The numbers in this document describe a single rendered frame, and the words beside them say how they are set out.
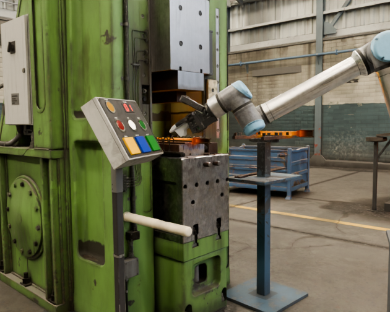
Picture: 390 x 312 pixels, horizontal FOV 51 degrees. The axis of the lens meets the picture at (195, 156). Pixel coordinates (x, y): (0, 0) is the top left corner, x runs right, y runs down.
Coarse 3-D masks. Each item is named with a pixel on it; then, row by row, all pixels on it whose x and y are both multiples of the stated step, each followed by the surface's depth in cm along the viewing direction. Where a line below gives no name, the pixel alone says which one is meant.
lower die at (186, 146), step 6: (162, 144) 223; (168, 144) 219; (174, 144) 218; (180, 144) 217; (186, 144) 218; (192, 144) 221; (198, 144) 225; (174, 150) 217; (180, 150) 215; (186, 150) 219; (192, 150) 222; (198, 150) 225; (186, 156) 219
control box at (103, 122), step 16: (96, 112) 157; (112, 112) 162; (128, 112) 175; (96, 128) 158; (112, 128) 156; (128, 128) 167; (112, 144) 156; (112, 160) 157; (128, 160) 155; (144, 160) 176
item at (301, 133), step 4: (264, 132) 261; (272, 132) 256; (284, 132) 250; (292, 132) 246; (296, 132) 244; (300, 132) 243; (304, 132) 242; (308, 132) 239; (312, 132) 238; (300, 136) 243; (304, 136) 241; (308, 136) 239; (312, 136) 238
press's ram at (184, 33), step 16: (160, 0) 209; (176, 0) 208; (192, 0) 216; (160, 16) 210; (176, 16) 208; (192, 16) 216; (208, 16) 226; (160, 32) 210; (176, 32) 209; (192, 32) 217; (208, 32) 226; (160, 48) 211; (176, 48) 210; (192, 48) 218; (208, 48) 227; (160, 64) 212; (176, 64) 210; (192, 64) 218; (208, 64) 228
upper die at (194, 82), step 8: (168, 72) 216; (176, 72) 212; (184, 72) 215; (192, 72) 219; (152, 80) 225; (160, 80) 220; (168, 80) 216; (176, 80) 212; (184, 80) 215; (192, 80) 219; (200, 80) 224; (152, 88) 225; (160, 88) 221; (168, 88) 216; (176, 88) 212; (184, 88) 215; (192, 88) 219; (200, 88) 224
